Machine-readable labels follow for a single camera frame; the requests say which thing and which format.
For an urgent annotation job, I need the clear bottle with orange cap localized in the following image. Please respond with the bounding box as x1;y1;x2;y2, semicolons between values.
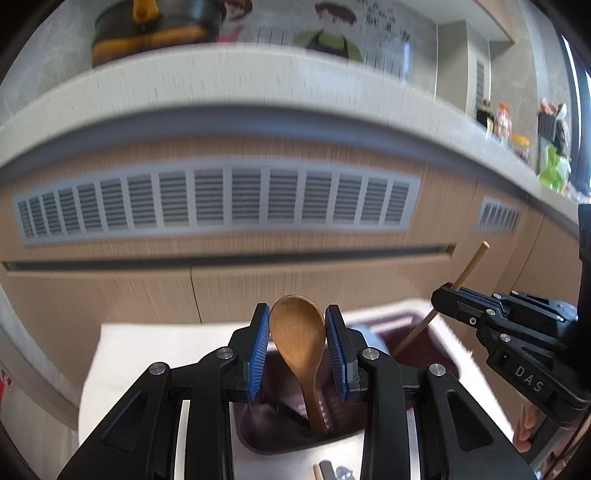
493;102;513;139

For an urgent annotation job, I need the stone kitchen countertop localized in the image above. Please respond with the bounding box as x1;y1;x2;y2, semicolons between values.
0;44;591;217

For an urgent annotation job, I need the wooden spoon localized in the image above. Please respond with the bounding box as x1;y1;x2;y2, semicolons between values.
269;294;329;436

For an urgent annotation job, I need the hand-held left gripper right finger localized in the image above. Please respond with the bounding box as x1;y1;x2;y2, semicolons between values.
324;305;539;480

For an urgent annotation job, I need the long wooden chopstick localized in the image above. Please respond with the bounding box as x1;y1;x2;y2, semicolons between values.
392;241;490;358

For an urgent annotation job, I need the black wok with orange handle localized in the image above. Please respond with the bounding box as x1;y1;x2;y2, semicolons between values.
91;0;227;68

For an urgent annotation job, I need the person's right hand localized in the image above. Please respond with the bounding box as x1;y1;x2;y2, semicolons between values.
513;403;539;454

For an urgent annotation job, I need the cartoon wall poster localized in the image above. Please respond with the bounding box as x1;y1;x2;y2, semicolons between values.
217;0;416;84

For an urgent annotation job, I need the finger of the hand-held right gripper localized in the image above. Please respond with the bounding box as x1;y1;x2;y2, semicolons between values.
431;284;498;331
462;289;578;334

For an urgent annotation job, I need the wooden cabinet front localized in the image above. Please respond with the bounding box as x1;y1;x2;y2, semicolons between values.
0;138;591;430

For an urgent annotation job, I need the small grey vent grille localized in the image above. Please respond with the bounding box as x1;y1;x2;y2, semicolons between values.
475;196;522;233

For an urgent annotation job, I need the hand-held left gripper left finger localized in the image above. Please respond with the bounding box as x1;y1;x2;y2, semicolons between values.
58;303;271;480

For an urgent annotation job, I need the long grey vent grille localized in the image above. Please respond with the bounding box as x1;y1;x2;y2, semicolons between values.
11;164;422;245

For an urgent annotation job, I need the dark sauce bottle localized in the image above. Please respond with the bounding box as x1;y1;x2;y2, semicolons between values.
475;99;495;128

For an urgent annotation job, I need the green plastic bag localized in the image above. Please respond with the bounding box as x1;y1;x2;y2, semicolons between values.
537;144;573;190

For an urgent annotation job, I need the black utensil rack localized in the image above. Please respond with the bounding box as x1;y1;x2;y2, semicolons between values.
537;98;571;153

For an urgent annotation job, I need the red jar with yellow lid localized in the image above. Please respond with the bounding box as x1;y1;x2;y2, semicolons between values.
510;134;532;162

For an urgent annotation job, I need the cream table cloth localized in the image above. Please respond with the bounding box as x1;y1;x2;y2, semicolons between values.
78;300;518;480

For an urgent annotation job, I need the brown plastic utensil holder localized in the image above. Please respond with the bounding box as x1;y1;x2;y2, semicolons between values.
229;311;460;455

